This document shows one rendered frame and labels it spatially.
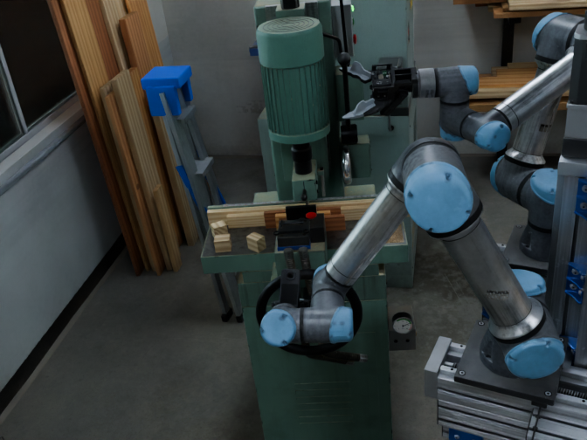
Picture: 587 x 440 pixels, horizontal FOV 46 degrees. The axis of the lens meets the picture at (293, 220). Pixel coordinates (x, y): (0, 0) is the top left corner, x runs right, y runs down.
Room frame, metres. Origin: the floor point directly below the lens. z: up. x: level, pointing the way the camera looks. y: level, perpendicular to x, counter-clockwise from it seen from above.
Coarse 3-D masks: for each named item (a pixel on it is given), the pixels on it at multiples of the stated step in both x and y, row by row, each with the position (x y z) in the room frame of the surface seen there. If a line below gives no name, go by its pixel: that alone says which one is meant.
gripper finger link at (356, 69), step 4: (356, 64) 1.74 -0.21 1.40; (360, 64) 1.73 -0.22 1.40; (340, 68) 1.78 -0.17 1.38; (348, 68) 1.78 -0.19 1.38; (352, 68) 1.76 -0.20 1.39; (356, 68) 1.75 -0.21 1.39; (360, 68) 1.74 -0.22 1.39; (348, 72) 1.77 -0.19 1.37; (352, 72) 1.76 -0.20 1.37; (356, 72) 1.76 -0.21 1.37; (360, 72) 1.75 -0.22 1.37; (364, 72) 1.74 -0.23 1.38; (368, 72) 1.73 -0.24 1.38; (352, 76) 1.77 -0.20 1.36; (356, 76) 1.76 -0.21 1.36; (360, 76) 1.75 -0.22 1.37; (364, 76) 1.75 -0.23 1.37; (368, 76) 1.74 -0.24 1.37; (360, 80) 1.76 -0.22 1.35; (364, 80) 1.74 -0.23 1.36; (368, 80) 1.74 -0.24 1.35
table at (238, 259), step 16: (352, 224) 1.77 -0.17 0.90; (208, 240) 1.78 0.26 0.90; (240, 240) 1.76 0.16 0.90; (272, 240) 1.74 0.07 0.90; (336, 240) 1.69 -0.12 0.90; (208, 256) 1.69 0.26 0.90; (224, 256) 1.68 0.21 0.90; (240, 256) 1.68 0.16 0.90; (256, 256) 1.67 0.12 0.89; (272, 256) 1.67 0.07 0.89; (384, 256) 1.63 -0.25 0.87; (400, 256) 1.63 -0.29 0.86; (208, 272) 1.69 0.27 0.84; (272, 272) 1.61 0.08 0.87
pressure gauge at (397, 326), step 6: (402, 312) 1.59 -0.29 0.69; (396, 318) 1.58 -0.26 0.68; (402, 318) 1.57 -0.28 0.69; (408, 318) 1.57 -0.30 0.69; (396, 324) 1.57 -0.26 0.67; (402, 324) 1.57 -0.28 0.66; (408, 324) 1.57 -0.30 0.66; (396, 330) 1.57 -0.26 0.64; (402, 330) 1.57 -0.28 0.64; (408, 330) 1.57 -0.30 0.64
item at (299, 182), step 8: (312, 160) 1.90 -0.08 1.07; (312, 168) 1.84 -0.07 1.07; (296, 176) 1.80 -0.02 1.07; (304, 176) 1.79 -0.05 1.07; (312, 176) 1.79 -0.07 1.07; (296, 184) 1.77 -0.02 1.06; (304, 184) 1.77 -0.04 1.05; (312, 184) 1.77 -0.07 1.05; (296, 192) 1.77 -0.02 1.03; (312, 192) 1.77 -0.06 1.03; (296, 200) 1.77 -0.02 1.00
